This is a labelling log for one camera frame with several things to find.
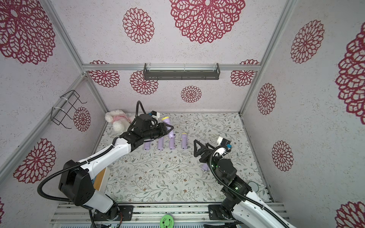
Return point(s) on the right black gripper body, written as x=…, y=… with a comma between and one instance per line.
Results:
x=207, y=153

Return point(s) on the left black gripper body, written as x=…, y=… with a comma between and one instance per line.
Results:
x=154, y=133

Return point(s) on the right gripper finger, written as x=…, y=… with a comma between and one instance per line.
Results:
x=199, y=149
x=209, y=147

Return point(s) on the purple flashlight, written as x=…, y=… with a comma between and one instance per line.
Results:
x=147, y=145
x=184, y=141
x=205, y=167
x=160, y=144
x=172, y=142
x=167, y=120

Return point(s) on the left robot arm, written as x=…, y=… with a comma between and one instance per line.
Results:
x=76, y=177

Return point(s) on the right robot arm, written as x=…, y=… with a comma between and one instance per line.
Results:
x=241, y=204

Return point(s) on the white plush teddy bear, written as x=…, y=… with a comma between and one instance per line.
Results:
x=119, y=120

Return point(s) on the green tape roll right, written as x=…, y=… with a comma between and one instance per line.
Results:
x=255, y=187

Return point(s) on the green tape roll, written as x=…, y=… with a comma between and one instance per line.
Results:
x=255, y=187
x=167, y=221

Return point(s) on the green tape roll front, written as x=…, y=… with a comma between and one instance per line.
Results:
x=167, y=221

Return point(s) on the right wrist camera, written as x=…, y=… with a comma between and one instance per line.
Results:
x=224, y=142

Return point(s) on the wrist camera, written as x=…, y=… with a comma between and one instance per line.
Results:
x=155, y=114
x=224, y=142

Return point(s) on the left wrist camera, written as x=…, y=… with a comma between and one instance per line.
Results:
x=155, y=114

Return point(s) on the black wall shelf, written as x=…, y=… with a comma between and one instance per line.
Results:
x=181, y=72

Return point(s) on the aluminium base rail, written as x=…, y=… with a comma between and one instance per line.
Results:
x=146, y=213

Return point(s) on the black wire wall rack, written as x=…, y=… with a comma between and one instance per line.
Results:
x=59, y=113

